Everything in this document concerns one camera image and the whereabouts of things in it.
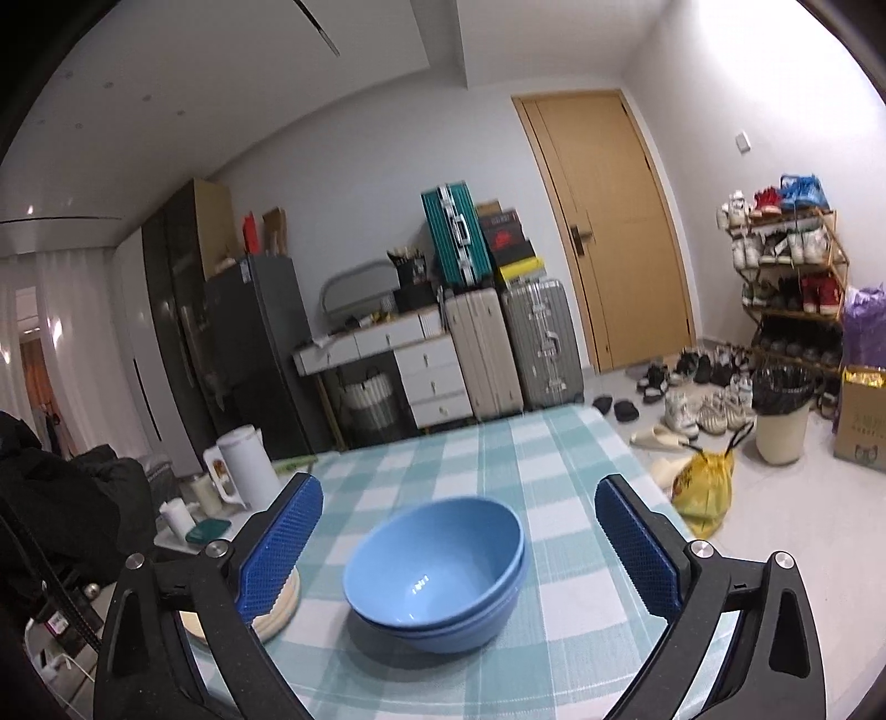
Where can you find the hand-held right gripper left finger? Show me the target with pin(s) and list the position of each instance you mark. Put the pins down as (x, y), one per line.
(280, 547)

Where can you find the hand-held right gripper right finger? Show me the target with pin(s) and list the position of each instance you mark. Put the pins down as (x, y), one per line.
(640, 547)

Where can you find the cream plate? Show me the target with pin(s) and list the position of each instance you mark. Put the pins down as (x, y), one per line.
(192, 625)

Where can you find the blue bowl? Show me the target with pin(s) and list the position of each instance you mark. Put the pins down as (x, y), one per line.
(450, 638)
(429, 561)

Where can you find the teal lidded container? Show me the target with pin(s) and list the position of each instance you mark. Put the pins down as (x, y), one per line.
(207, 529)

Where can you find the beige slipper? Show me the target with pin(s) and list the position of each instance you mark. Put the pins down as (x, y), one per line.
(664, 438)
(670, 472)

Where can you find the yellow plastic bag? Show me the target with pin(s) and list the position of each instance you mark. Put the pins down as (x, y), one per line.
(706, 491)

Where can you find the white electric kettle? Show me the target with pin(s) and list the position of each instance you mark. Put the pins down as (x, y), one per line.
(242, 464)

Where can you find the pale green mug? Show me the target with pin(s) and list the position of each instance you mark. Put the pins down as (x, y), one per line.
(201, 495)

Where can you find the white cup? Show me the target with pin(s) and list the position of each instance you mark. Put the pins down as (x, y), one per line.
(176, 519)

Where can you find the white side table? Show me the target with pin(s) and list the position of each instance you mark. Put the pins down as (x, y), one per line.
(166, 545)

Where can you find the checked teal tablecloth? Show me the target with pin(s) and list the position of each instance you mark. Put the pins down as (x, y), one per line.
(540, 471)

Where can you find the pile of scattered shoes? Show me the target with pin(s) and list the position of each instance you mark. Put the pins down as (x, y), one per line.
(692, 394)

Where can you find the wicker basket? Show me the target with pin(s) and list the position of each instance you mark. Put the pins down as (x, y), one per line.
(370, 408)

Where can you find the white bin with black liner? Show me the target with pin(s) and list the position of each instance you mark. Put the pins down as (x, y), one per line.
(782, 422)

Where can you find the black refrigerator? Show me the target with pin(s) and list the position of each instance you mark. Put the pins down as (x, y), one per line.
(263, 346)

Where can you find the black jacket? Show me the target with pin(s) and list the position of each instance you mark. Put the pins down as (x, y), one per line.
(69, 498)

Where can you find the white drawer cabinet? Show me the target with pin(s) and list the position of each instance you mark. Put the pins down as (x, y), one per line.
(429, 374)

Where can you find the silver suitcase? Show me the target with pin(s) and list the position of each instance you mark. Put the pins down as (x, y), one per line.
(543, 339)

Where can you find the beige suitcase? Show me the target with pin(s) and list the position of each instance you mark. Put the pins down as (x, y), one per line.
(484, 353)

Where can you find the cardboard box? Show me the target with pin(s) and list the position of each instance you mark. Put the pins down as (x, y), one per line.
(862, 422)

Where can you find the white box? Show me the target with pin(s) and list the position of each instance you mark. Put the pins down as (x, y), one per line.
(48, 654)

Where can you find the tall dark cabinet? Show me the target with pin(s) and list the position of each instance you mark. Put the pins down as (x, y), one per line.
(180, 311)

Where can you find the arched table mirror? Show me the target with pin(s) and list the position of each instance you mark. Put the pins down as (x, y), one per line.
(360, 291)

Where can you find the white curtain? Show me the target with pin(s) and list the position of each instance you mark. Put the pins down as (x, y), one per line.
(83, 332)

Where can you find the black brush organizer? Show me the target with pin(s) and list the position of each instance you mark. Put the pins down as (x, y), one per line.
(415, 284)

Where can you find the yellow flat box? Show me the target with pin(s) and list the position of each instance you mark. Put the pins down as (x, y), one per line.
(522, 268)

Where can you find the red bottle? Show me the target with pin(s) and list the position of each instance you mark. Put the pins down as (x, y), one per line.
(250, 235)

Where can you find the brown paper bag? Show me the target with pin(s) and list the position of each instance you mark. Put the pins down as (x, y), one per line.
(275, 232)

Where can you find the purple plastic bag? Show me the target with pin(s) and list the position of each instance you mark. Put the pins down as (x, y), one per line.
(865, 325)

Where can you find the wooden door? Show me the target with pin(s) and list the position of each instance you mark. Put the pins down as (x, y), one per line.
(609, 228)

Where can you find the shoe rack with shoes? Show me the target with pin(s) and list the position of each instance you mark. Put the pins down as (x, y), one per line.
(782, 249)

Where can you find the black and red box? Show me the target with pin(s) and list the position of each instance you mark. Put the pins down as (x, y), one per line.
(509, 239)

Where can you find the teal suitcase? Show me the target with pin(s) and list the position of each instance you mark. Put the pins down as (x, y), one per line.
(453, 235)

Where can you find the blue plastic bag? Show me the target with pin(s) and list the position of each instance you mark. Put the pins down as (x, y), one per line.
(803, 192)

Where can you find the white light switch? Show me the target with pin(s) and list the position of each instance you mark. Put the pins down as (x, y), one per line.
(743, 142)

